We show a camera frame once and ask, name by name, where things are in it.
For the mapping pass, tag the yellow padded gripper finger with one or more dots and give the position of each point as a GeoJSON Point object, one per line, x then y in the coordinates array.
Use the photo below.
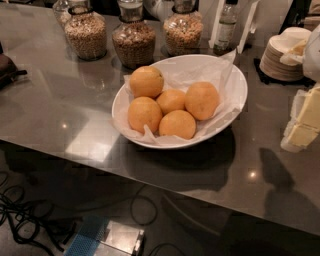
{"type": "Point", "coordinates": [294, 52]}
{"type": "Point", "coordinates": [304, 125]}

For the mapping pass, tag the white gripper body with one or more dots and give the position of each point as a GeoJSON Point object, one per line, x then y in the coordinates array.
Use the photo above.
{"type": "Point", "coordinates": [312, 55]}

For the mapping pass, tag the orange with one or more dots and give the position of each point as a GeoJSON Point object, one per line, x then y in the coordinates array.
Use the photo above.
{"type": "Point", "coordinates": [171, 100]}
{"type": "Point", "coordinates": [146, 81]}
{"type": "Point", "coordinates": [201, 100]}
{"type": "Point", "coordinates": [144, 111]}
{"type": "Point", "coordinates": [178, 123]}

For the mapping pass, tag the white ceramic bowl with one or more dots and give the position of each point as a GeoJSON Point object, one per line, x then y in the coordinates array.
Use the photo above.
{"type": "Point", "coordinates": [237, 87]}

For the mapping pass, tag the black mat under plates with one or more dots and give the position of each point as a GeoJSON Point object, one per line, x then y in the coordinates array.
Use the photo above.
{"type": "Point", "coordinates": [267, 80]}

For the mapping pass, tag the stack of paper plates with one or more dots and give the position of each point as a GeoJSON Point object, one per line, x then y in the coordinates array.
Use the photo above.
{"type": "Point", "coordinates": [270, 62]}

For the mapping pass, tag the clear glass bottle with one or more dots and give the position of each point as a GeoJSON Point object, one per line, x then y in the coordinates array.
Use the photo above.
{"type": "Point", "coordinates": [226, 27]}

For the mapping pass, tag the right glass cereal jar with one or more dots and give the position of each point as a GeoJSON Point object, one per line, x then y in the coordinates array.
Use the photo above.
{"type": "Point", "coordinates": [183, 28]}

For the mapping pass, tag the middle glass granola jar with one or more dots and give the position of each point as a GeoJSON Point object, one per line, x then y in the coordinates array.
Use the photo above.
{"type": "Point", "coordinates": [133, 40]}

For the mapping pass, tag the left glass grain jar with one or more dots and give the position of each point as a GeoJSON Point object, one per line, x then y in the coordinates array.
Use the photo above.
{"type": "Point", "coordinates": [86, 33]}

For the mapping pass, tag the blue and silver floor box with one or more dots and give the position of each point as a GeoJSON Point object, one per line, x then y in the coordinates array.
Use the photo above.
{"type": "Point", "coordinates": [99, 236]}

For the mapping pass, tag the back left glass jar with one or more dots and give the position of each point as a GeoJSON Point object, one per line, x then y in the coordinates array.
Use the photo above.
{"type": "Point", "coordinates": [60, 9]}

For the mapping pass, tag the white stand frame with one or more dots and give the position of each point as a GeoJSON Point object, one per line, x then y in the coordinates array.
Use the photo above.
{"type": "Point", "coordinates": [240, 34]}

